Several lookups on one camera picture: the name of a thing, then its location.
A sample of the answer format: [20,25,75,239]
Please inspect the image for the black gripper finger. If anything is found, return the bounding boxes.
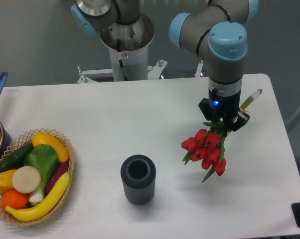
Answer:
[198,98,216,122]
[227,112,250,131]

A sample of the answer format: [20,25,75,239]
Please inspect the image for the beige round disc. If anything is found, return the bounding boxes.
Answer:
[12,166,41,194]

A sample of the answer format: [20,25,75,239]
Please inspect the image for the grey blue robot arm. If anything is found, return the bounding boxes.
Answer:
[71,0,259,132]

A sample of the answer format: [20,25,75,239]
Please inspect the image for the woven wicker basket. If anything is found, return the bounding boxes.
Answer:
[0,128,75,226]

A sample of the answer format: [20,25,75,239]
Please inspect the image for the orange fruit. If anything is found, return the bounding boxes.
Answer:
[0,189,28,211]

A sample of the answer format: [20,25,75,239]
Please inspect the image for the green cucumber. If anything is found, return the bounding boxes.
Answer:
[0,143,34,173]

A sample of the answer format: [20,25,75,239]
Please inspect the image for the dark grey ribbed vase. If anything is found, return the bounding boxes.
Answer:
[120,154,156,205]

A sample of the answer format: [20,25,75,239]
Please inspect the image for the yellow bell pepper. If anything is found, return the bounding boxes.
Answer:
[0,169,17,194]

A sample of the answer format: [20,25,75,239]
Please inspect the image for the yellow banana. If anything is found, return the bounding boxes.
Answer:
[5,172,70,222]

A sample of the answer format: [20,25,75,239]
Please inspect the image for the red tulip bouquet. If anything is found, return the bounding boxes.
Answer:
[181,89,263,184]

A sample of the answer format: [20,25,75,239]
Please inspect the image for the yellow squash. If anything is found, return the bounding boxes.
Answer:
[32,132,69,163]

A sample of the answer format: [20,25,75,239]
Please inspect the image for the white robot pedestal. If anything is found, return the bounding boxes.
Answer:
[76,14,205,84]

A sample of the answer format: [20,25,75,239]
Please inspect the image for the green bok choy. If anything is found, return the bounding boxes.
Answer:
[23,144,58,205]

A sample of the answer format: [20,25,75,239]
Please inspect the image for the purple sweet potato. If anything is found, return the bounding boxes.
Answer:
[45,162,69,195]

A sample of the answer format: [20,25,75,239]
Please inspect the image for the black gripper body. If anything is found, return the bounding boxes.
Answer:
[208,83,242,131]

